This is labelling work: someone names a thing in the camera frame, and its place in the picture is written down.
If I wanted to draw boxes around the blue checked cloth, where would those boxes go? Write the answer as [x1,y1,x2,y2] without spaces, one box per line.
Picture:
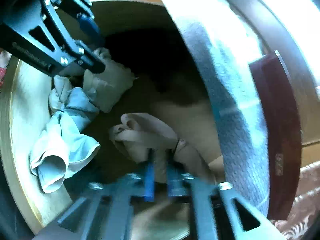
[147,0,271,218]

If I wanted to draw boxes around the light blue sock pair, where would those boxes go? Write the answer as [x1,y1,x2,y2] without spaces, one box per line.
[29,75,100,193]

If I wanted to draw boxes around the gold metal tray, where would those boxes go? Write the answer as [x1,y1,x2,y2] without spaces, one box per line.
[249,50,302,220]

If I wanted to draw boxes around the beige sock pair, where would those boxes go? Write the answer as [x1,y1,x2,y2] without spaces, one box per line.
[82,48,135,113]

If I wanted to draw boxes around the cream socks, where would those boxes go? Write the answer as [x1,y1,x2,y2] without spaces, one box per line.
[109,113,216,184]

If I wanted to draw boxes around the brown floral curtain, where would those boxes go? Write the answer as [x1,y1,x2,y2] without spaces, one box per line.
[271,161,319,239]

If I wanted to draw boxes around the wooden cabinet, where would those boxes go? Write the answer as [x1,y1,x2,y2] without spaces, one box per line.
[0,0,226,240]

